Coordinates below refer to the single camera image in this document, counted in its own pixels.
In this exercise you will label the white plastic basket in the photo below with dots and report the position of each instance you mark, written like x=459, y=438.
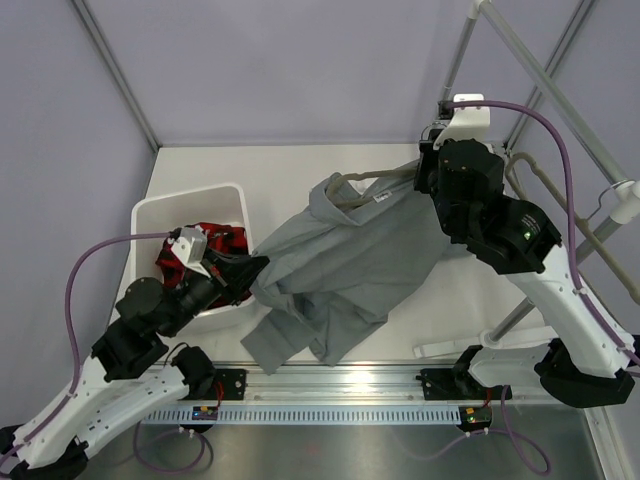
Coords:
x=220, y=204

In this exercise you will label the white slotted cable duct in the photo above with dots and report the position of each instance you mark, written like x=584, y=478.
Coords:
x=323, y=415

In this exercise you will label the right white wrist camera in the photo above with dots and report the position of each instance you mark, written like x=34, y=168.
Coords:
x=462, y=122

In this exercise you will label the metal clothes rack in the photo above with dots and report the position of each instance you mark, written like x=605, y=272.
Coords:
x=565, y=110

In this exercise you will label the grey shirt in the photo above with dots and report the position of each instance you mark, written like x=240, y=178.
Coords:
x=335, y=275

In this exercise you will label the aluminium mounting rail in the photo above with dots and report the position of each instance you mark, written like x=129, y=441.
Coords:
x=330, y=382

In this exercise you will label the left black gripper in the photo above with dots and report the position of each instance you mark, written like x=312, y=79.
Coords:
x=233, y=272

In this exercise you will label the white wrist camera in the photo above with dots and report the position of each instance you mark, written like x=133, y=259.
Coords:
x=188, y=245
x=462, y=122

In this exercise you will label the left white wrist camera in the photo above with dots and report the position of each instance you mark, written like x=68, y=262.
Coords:
x=188, y=245

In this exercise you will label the hanger of plaid shirt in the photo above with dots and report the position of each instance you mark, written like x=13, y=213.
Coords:
x=580, y=223

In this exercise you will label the red black plaid shirt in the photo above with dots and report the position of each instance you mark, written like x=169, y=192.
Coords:
x=224, y=239

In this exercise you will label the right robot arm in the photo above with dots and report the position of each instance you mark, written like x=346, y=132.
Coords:
x=585, y=364

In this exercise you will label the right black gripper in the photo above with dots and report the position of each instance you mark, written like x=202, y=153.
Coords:
x=431, y=156

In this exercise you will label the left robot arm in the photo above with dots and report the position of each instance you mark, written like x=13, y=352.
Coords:
x=59, y=442

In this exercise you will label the hanger of grey shirt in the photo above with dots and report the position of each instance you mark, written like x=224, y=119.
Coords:
x=353, y=190

